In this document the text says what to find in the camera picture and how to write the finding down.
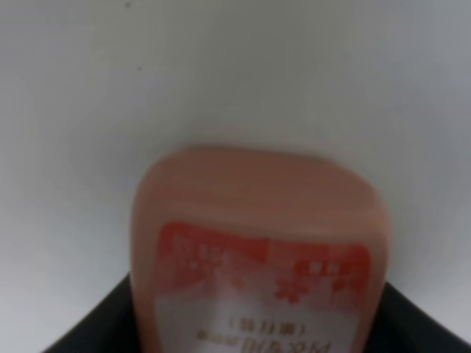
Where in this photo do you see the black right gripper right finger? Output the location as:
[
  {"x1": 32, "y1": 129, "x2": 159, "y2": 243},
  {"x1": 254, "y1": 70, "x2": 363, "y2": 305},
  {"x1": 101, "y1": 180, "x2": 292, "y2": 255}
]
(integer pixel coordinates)
[{"x1": 375, "y1": 284, "x2": 470, "y2": 352}]

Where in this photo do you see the pink lotion bottle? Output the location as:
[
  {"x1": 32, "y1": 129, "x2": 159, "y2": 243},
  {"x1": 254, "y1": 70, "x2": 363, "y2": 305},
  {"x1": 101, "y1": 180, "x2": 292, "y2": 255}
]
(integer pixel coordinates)
[{"x1": 130, "y1": 147, "x2": 391, "y2": 352}]

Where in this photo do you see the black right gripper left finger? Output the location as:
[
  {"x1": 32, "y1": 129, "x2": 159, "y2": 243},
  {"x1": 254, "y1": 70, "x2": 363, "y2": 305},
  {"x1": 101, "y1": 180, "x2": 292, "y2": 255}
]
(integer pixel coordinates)
[{"x1": 45, "y1": 276, "x2": 141, "y2": 353}]

